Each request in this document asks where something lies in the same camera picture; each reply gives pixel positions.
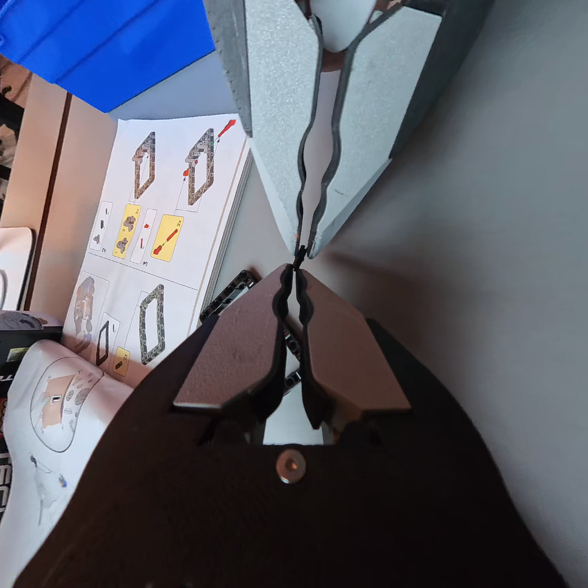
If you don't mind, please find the lego race car box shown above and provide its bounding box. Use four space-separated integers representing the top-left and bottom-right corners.
0 310 64 524

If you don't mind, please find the black rectangular lego frame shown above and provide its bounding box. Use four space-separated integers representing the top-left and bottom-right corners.
200 270 305 397

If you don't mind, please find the lego instruction booklet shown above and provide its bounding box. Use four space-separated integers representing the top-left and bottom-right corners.
0 113 252 529

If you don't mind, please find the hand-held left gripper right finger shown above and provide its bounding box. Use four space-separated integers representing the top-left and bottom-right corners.
298 268 413 430

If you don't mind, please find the blue plastic bin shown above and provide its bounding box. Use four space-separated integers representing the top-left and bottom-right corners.
0 0 217 114

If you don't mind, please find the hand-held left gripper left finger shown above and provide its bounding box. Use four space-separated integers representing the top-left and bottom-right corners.
172 266 292 425

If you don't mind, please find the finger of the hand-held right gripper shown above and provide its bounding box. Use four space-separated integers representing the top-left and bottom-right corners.
243 0 324 252
305 9 444 260

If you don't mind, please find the white rounded device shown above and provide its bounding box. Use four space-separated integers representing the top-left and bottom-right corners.
0 227 37 313

